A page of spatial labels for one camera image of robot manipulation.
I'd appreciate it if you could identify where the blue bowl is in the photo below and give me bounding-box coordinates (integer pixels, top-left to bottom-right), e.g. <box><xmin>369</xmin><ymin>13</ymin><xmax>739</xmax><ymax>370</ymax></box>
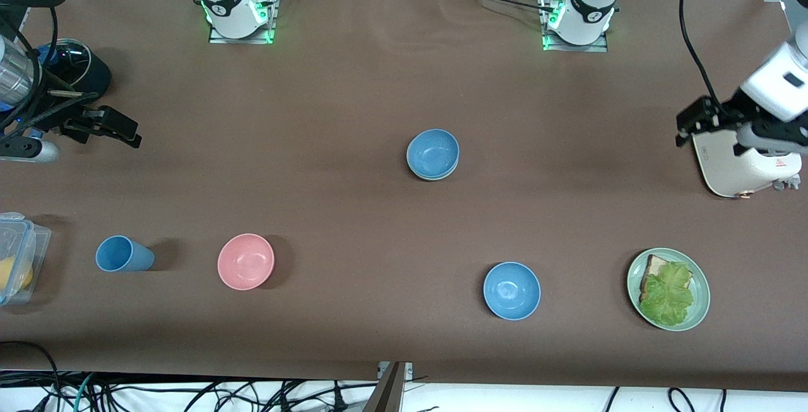
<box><xmin>483</xmin><ymin>262</ymin><xmax>542</xmax><ymax>321</ymax></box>
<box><xmin>407</xmin><ymin>129</ymin><xmax>460</xmax><ymax>178</ymax></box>

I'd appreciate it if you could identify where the green bowl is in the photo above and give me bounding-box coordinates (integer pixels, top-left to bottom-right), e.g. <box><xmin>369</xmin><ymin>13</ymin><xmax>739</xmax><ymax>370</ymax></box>
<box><xmin>409</xmin><ymin>158</ymin><xmax>459</xmax><ymax>182</ymax></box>

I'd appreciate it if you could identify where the pink bowl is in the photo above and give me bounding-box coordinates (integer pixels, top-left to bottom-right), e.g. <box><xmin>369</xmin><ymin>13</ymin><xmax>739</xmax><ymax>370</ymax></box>
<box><xmin>217</xmin><ymin>233</ymin><xmax>276</xmax><ymax>291</ymax></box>

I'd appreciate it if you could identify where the white toaster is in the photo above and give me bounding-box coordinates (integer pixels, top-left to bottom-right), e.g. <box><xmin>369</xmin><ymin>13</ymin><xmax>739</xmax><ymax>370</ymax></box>
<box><xmin>691</xmin><ymin>128</ymin><xmax>802</xmax><ymax>199</ymax></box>

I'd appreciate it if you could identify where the blue cup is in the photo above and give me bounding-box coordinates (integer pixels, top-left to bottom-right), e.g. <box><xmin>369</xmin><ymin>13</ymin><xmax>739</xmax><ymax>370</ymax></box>
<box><xmin>95</xmin><ymin>235</ymin><xmax>155</xmax><ymax>273</ymax></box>

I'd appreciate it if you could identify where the clear plastic food container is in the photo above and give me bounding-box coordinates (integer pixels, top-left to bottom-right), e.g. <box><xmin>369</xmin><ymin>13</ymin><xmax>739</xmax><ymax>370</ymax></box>
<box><xmin>0</xmin><ymin>212</ymin><xmax>52</xmax><ymax>307</ymax></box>

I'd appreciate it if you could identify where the bread slice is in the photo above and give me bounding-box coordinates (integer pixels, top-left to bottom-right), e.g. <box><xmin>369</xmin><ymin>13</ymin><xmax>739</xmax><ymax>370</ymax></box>
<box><xmin>639</xmin><ymin>254</ymin><xmax>679</xmax><ymax>302</ymax></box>

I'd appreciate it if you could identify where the green lettuce leaf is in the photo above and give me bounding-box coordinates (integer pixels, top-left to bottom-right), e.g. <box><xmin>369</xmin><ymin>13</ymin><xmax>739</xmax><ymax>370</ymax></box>
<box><xmin>639</xmin><ymin>262</ymin><xmax>695</xmax><ymax>327</ymax></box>

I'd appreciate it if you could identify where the yellow fruit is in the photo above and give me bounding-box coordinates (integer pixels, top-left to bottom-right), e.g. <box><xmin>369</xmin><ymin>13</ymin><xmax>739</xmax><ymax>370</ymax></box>
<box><xmin>0</xmin><ymin>257</ymin><xmax>33</xmax><ymax>293</ymax></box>

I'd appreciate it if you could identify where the green plate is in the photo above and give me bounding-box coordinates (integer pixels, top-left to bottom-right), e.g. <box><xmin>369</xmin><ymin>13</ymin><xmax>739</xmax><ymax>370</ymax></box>
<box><xmin>627</xmin><ymin>248</ymin><xmax>711</xmax><ymax>332</ymax></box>

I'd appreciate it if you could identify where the grey angled bar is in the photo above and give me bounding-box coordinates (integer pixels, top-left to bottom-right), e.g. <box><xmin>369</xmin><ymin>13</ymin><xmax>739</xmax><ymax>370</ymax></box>
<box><xmin>363</xmin><ymin>363</ymin><xmax>406</xmax><ymax>412</ymax></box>

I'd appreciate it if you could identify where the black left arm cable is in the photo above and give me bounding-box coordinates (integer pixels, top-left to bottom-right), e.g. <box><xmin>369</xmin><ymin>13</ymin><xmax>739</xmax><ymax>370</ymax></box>
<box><xmin>679</xmin><ymin>0</ymin><xmax>727</xmax><ymax>110</ymax></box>

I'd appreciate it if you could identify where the teal cable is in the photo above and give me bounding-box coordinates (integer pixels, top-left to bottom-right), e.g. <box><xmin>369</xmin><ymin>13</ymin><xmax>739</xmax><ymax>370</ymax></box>
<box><xmin>71</xmin><ymin>373</ymin><xmax>97</xmax><ymax>412</ymax></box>

